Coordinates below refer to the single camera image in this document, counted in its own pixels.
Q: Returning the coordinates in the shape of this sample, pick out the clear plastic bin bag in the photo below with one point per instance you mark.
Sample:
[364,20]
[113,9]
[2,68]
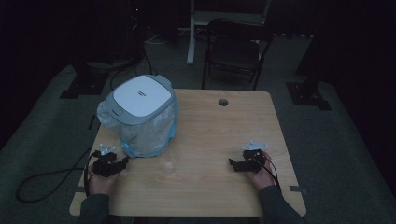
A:
[146,137]

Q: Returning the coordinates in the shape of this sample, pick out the clear plastic cup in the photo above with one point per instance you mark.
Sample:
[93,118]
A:
[168,163]

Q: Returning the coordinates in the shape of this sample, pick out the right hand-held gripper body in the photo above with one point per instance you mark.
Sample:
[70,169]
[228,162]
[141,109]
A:
[252,159]

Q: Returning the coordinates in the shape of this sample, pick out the person's right hand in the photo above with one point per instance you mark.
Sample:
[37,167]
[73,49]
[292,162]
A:
[264,175]

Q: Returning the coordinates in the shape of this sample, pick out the black stand post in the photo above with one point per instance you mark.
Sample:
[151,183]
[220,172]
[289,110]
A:
[316,62]

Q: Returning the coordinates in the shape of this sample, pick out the grey tape strip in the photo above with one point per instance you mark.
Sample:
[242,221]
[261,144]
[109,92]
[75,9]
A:
[297,188]

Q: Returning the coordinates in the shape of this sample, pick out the black stand base plate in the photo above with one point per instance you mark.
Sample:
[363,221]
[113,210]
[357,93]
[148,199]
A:
[85,84]
[306,95]

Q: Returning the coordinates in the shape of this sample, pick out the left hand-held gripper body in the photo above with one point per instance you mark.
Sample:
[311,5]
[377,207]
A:
[104,164]

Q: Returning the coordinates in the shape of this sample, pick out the person's left hand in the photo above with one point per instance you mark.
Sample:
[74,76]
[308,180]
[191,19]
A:
[102,183]

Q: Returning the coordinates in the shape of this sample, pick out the black folding chair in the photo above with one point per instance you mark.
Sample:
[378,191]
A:
[236,49]

